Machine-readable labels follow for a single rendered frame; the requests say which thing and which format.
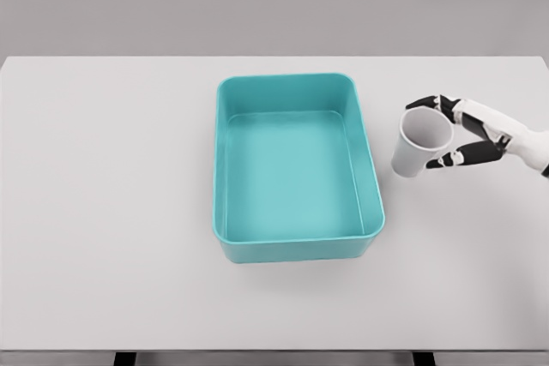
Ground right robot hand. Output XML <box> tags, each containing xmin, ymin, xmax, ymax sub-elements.
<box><xmin>405</xmin><ymin>93</ymin><xmax>549</xmax><ymax>177</ymax></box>

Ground white paper cup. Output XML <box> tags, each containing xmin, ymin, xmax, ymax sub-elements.
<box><xmin>390</xmin><ymin>107</ymin><xmax>455</xmax><ymax>179</ymax></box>

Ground teal plastic basket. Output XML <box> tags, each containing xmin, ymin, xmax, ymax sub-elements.
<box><xmin>211</xmin><ymin>72</ymin><xmax>386</xmax><ymax>264</ymax></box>

